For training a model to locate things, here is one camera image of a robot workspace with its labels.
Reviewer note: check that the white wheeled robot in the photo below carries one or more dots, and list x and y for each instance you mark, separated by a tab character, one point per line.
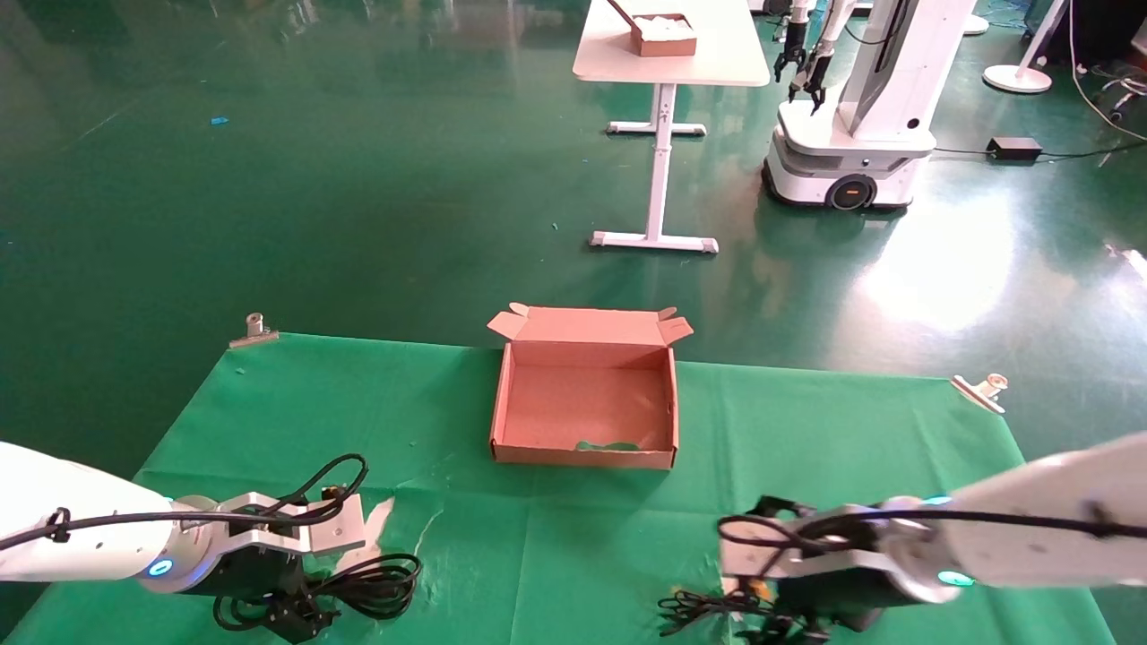
860	143

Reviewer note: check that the white crumpled filling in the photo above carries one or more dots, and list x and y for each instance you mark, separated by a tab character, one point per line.
668	27

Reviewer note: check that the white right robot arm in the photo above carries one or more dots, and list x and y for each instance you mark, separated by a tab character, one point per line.
1057	488

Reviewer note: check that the black power adapter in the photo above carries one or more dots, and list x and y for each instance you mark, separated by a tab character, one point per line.
1014	149

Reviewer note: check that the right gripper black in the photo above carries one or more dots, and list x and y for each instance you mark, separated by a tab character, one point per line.
833	596

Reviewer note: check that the white round stand base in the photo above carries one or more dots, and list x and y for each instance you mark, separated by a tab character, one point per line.
1017	79

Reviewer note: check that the small black robot gripper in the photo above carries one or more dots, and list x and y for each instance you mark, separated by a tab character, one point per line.
792	55
811	81

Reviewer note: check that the slim white robot arm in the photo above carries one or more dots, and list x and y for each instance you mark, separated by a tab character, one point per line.
797	13
838	18

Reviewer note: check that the open brown cardboard box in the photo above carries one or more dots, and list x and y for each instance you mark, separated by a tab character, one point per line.
582	403

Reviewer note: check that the small brown cardboard box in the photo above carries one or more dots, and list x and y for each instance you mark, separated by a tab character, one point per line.
668	47

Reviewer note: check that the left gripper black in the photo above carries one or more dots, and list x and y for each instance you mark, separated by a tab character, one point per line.
255	573

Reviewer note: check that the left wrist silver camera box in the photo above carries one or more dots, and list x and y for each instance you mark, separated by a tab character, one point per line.
336	533

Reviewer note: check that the green table cloth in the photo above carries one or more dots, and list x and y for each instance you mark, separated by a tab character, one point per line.
582	537

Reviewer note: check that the white pedestal table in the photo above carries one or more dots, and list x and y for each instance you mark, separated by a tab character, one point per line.
717	63

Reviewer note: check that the silver binder clip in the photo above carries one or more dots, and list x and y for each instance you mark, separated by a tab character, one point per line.
255	336
977	391

